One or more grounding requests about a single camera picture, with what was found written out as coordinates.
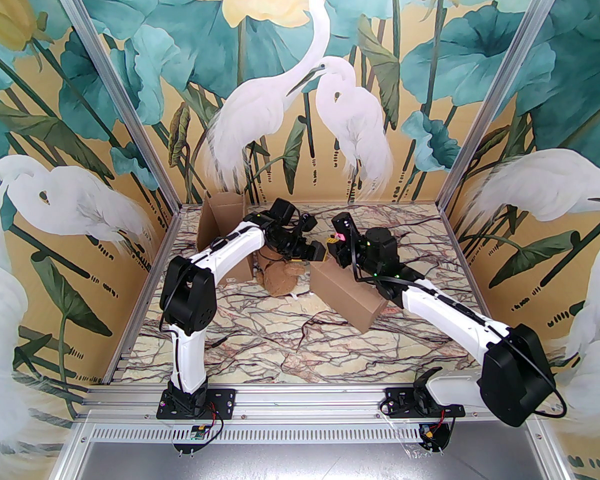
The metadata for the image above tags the brown plush toy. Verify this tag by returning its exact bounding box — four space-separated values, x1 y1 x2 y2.
256 245 307 299

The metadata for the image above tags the short taped cardboard box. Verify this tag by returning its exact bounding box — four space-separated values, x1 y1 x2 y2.
309 260 389 334

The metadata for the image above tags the long taped cardboard box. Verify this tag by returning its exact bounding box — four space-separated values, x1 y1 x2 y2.
196 191 257 283

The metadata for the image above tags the perforated metal tray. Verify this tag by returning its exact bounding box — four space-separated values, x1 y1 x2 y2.
55 420 573 480

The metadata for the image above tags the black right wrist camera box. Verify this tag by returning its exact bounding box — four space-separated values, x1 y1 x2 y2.
332 213 356 243

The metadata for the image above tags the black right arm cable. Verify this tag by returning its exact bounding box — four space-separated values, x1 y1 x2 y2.
357 270 569 420

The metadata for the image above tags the aluminium side rail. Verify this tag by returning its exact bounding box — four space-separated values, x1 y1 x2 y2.
436 205 520 383
102 205 185 385

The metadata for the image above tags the aluminium cross rail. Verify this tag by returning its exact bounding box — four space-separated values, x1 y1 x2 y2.
77 385 543 425

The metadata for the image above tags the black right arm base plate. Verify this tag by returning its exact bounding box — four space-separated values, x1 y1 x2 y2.
380 387 467 419

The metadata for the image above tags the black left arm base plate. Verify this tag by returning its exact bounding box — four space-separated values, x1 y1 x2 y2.
156 387 237 421

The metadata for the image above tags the aluminium corner post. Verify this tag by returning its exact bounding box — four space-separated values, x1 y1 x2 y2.
45 0 183 210
436 0 574 211

